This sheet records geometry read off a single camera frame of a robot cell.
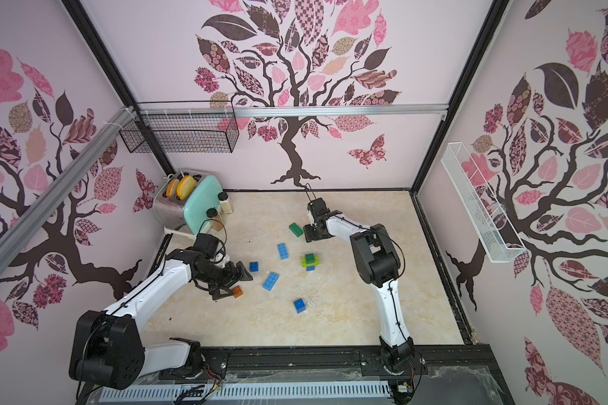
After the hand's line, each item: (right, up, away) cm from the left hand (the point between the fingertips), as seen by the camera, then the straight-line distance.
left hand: (241, 289), depth 81 cm
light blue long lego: (+12, +10, +16) cm, 23 cm away
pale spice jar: (-15, +30, +26) cm, 42 cm away
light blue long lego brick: (+8, 0, +9) cm, 12 cm away
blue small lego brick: (+19, -6, +2) cm, 20 cm away
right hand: (+23, +16, +22) cm, 36 cm away
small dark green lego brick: (+17, +18, +24) cm, 35 cm away
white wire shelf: (+78, +25, -3) cm, 82 cm away
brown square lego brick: (-3, -2, +6) cm, 7 cm away
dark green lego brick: (+23, +9, +9) cm, 26 cm away
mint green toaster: (-26, +31, +13) cm, 42 cm away
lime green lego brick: (+25, +7, +9) cm, 28 cm away
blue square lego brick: (+2, +5, +12) cm, 13 cm away
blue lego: (+23, +4, +12) cm, 26 cm away
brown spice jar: (-17, +21, +23) cm, 36 cm away
